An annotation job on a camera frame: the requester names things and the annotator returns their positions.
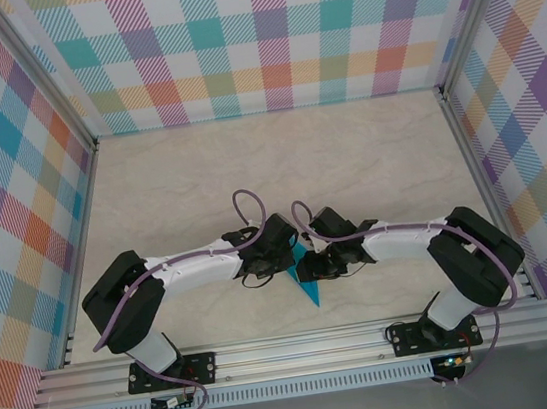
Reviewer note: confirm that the blue paper sheet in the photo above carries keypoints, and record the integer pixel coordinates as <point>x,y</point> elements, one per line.
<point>311,292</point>

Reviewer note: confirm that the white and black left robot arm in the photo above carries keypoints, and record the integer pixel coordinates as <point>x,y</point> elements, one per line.
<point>197,272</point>

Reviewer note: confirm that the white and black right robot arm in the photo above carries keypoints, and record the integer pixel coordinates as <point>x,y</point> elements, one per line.
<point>399,243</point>

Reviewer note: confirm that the circuit board with green LED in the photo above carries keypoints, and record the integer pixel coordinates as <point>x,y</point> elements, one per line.
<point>453,361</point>

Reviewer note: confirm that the small black circuit board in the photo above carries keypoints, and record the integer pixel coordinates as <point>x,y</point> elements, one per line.
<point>171,403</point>

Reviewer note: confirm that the long aluminium base rail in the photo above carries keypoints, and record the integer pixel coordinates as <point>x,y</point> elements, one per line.
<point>298,352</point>

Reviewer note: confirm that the aluminium side rail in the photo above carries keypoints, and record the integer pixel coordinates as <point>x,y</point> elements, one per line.
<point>473,163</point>
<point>82,239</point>

